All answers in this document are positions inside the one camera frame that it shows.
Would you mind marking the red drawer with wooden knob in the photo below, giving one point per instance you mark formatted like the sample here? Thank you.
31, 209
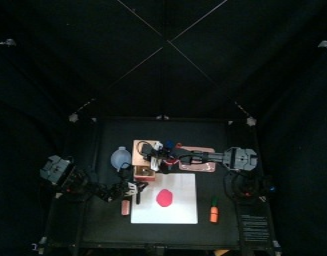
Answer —
139, 178

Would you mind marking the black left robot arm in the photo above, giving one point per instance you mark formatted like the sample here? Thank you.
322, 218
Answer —
59, 170

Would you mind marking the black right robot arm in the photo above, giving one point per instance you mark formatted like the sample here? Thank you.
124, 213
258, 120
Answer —
239, 158

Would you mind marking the flat pink-red dough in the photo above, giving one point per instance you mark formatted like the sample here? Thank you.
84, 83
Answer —
164, 198

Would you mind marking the wooden drawer box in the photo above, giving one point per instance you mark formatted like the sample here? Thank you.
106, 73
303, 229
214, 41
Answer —
138, 160

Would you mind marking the light blue bowl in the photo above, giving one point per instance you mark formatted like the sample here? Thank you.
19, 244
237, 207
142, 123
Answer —
119, 156

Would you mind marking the blue toy utensil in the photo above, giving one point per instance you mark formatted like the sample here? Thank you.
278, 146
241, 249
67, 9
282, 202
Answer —
168, 144

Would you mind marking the red toy spoon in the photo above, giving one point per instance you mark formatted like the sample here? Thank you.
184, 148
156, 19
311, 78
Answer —
178, 145

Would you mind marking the salmon sushi toy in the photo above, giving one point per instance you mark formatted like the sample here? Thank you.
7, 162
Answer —
124, 208

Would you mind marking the brown flat tray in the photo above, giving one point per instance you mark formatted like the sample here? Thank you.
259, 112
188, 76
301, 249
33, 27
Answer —
200, 167

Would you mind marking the white cutting board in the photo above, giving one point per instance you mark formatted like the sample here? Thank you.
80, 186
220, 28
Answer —
179, 213

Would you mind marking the orange toy carrot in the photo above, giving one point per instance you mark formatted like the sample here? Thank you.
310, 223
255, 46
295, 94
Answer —
214, 213

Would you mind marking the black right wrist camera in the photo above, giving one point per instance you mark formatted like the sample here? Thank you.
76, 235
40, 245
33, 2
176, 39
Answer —
148, 152

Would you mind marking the metal frame bracket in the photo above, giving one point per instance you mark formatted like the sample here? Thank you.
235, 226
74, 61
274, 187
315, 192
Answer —
325, 44
72, 117
9, 42

